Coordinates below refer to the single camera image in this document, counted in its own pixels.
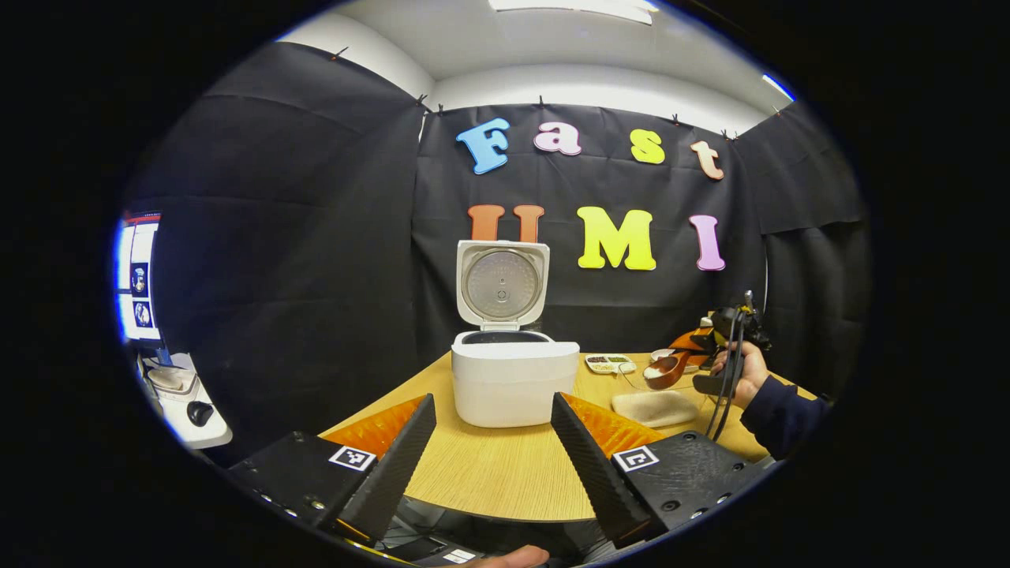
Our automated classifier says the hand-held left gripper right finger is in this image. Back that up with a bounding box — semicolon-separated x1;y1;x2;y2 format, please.
550;392;770;551

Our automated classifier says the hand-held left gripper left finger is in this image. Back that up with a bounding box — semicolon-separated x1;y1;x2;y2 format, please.
223;394;439;549

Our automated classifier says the wooden spoon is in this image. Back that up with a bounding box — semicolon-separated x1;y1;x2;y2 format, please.
643;347;699;391

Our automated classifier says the white rice cooker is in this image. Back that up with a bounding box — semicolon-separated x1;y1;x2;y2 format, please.
451;239;581;429

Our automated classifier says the white side desk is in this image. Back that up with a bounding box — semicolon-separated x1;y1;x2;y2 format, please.
136;351;234;450

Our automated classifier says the black backdrop cloth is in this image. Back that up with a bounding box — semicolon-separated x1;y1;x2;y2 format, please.
122;41;873;466

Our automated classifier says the ceiling light panel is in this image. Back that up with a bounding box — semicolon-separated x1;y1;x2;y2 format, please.
488;0;660;26

